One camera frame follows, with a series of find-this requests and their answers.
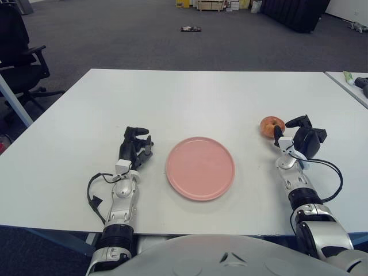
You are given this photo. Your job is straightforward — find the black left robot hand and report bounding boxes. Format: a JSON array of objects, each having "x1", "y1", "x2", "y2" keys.
[{"x1": 118, "y1": 126, "x2": 156, "y2": 170}]

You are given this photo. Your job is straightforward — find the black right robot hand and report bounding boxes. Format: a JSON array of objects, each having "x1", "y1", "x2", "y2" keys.
[{"x1": 273, "y1": 114, "x2": 328, "y2": 159}]

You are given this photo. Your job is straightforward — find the red yellow apple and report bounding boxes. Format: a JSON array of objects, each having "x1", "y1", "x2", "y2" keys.
[{"x1": 259, "y1": 116, "x2": 286, "y2": 140}]

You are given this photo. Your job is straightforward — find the pink round plate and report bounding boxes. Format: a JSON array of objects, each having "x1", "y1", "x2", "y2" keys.
[{"x1": 165, "y1": 136, "x2": 236, "y2": 202}]

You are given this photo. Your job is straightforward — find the grey blue table leg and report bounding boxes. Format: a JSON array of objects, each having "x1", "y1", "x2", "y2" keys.
[{"x1": 0, "y1": 76, "x2": 33, "y2": 128}]

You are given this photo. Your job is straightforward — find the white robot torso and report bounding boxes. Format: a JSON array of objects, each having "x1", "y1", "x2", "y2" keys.
[{"x1": 109, "y1": 234, "x2": 354, "y2": 276}]

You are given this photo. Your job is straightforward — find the small red item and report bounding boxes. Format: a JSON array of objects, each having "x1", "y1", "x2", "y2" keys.
[{"x1": 0, "y1": 134, "x2": 13, "y2": 154}]

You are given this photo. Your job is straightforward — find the grey robot dog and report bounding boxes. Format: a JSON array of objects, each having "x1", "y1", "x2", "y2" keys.
[{"x1": 347, "y1": 22, "x2": 368, "y2": 33}]

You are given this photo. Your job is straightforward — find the black cabinet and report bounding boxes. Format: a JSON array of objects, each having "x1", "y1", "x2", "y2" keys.
[{"x1": 260, "y1": 0, "x2": 331, "y2": 34}]

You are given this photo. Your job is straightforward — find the white cardboard boxes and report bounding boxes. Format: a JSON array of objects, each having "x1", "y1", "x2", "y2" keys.
[{"x1": 225, "y1": 0, "x2": 241, "y2": 13}]

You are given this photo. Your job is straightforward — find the black office chair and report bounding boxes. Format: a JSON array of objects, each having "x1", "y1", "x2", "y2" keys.
[{"x1": 0, "y1": 2, "x2": 66, "y2": 121}]

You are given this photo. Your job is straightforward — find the wooden crate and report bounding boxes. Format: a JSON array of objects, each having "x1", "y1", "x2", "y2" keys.
[{"x1": 197, "y1": 0, "x2": 225, "y2": 13}]

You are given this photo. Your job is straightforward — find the grey bin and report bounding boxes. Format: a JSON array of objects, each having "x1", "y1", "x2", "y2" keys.
[{"x1": 19, "y1": 0, "x2": 35, "y2": 15}]

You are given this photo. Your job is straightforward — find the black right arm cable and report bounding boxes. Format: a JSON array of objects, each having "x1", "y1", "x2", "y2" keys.
[{"x1": 304, "y1": 159, "x2": 343, "y2": 202}]

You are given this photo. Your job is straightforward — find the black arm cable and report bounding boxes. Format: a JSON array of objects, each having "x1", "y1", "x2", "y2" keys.
[
  {"x1": 304, "y1": 159, "x2": 343, "y2": 202},
  {"x1": 87, "y1": 172, "x2": 120, "y2": 225}
]

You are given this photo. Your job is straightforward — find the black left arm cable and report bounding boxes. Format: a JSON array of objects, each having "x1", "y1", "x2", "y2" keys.
[{"x1": 87, "y1": 172, "x2": 120, "y2": 225}]

